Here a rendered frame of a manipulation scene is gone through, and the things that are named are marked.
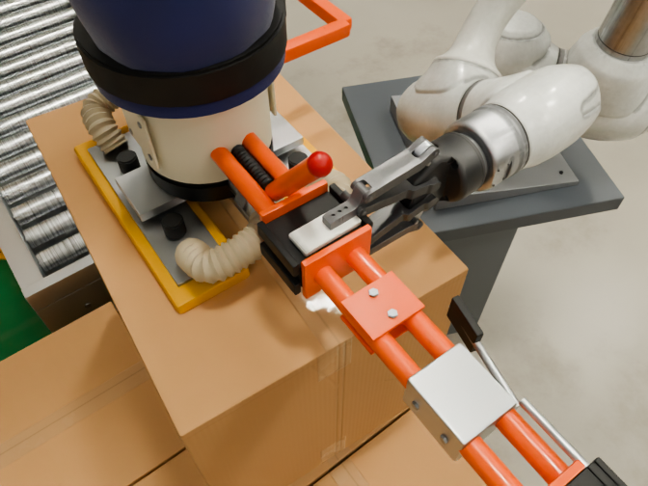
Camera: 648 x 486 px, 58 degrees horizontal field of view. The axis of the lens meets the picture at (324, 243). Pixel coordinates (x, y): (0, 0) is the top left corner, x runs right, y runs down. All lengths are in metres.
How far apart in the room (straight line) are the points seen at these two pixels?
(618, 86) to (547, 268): 1.08
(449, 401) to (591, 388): 1.51
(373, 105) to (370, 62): 1.44
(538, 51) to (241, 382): 0.85
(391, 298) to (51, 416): 0.92
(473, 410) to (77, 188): 0.63
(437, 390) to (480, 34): 0.54
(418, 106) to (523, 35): 0.41
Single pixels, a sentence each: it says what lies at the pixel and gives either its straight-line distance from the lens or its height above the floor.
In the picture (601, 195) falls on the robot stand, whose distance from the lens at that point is 1.38.
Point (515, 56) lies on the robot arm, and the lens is 1.21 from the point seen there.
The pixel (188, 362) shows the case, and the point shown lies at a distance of 0.69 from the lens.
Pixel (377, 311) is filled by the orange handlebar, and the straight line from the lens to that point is 0.54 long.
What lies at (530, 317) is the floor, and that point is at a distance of 2.05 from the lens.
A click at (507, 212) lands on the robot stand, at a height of 0.75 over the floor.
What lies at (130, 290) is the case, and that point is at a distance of 0.76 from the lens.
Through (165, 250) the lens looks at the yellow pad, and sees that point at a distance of 0.75.
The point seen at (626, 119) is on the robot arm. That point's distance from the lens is 1.27.
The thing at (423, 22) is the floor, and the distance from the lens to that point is 3.21.
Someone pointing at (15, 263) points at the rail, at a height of 0.59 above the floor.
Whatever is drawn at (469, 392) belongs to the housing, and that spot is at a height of 1.22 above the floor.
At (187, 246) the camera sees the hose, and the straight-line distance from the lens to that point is 0.69.
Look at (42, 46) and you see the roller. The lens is 2.27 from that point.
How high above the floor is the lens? 1.68
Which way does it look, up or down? 53 degrees down
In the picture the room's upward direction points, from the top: straight up
